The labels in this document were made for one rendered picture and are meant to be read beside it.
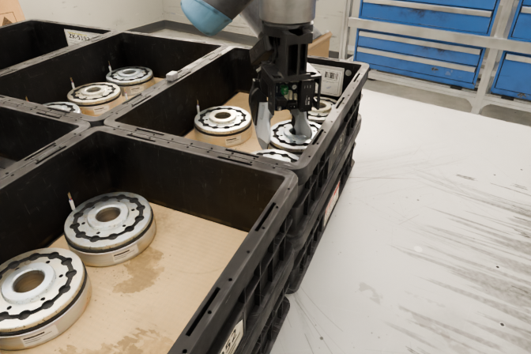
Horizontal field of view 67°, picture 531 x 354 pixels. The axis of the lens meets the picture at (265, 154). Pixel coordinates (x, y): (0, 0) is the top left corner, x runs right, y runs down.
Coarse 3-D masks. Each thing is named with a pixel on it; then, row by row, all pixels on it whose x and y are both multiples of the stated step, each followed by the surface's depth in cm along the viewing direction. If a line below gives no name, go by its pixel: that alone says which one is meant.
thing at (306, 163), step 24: (240, 48) 84; (192, 72) 72; (360, 72) 72; (144, 96) 63; (120, 120) 57; (336, 120) 56; (192, 144) 50; (312, 144) 51; (288, 168) 46; (312, 168) 49
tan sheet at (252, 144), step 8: (240, 96) 87; (248, 96) 87; (224, 104) 84; (232, 104) 84; (240, 104) 84; (248, 104) 84; (248, 112) 80; (280, 112) 80; (288, 112) 80; (272, 120) 78; (280, 120) 78; (192, 136) 72; (256, 136) 72; (240, 144) 70; (248, 144) 70; (256, 144) 70; (248, 152) 68
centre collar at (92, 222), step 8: (96, 208) 49; (104, 208) 50; (112, 208) 50; (120, 208) 49; (88, 216) 48; (96, 216) 49; (120, 216) 48; (128, 216) 49; (88, 224) 47; (96, 224) 47; (104, 224) 47; (112, 224) 47; (120, 224) 47
